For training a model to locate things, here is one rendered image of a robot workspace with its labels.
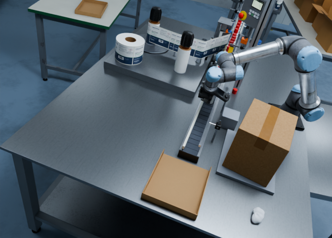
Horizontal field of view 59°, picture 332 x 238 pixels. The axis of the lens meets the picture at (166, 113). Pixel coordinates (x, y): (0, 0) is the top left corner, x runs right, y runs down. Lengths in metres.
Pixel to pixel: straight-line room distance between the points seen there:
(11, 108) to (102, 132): 1.64
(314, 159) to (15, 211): 1.98
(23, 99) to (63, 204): 1.45
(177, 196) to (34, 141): 0.75
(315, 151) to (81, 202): 1.51
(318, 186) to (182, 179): 0.74
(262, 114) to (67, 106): 1.08
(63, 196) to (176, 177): 0.91
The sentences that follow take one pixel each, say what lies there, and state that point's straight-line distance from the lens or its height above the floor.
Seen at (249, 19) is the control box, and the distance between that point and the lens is 2.08.
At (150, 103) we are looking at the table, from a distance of 1.87.
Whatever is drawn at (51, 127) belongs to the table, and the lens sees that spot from 1.68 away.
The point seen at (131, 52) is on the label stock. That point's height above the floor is 0.98.
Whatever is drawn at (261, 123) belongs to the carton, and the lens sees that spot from 1.50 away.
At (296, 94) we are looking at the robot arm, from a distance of 2.04.
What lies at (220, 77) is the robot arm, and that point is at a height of 1.22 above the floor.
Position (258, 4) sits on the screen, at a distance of 2.03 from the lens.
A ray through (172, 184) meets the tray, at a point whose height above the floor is 0.83.
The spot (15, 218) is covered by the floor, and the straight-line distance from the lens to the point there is 2.35.
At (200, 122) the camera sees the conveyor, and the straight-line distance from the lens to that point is 1.75.
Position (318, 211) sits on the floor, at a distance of 2.93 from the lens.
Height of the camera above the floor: 1.97
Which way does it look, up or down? 39 degrees down
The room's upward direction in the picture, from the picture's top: 13 degrees clockwise
